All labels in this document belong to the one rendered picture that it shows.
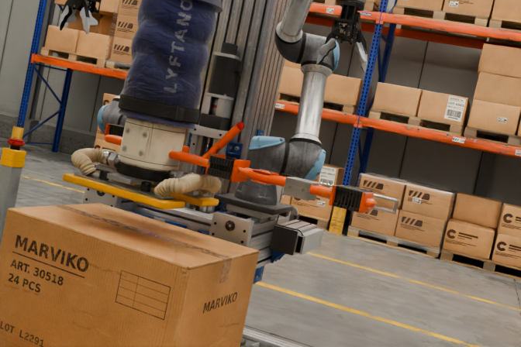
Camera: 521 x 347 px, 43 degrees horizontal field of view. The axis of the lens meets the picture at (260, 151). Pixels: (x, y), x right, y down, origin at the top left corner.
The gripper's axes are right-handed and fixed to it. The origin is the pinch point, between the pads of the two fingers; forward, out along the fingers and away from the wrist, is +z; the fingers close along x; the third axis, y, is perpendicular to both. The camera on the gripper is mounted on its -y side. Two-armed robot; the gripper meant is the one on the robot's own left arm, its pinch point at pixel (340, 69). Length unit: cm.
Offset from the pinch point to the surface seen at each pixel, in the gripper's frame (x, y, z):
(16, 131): -664, -664, 119
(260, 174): -5, 39, 34
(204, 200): -24, 29, 45
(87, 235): -44, 52, 58
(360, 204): 22, 43, 35
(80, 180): -53, 47, 46
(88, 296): -40, 53, 73
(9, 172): -130, -19, 61
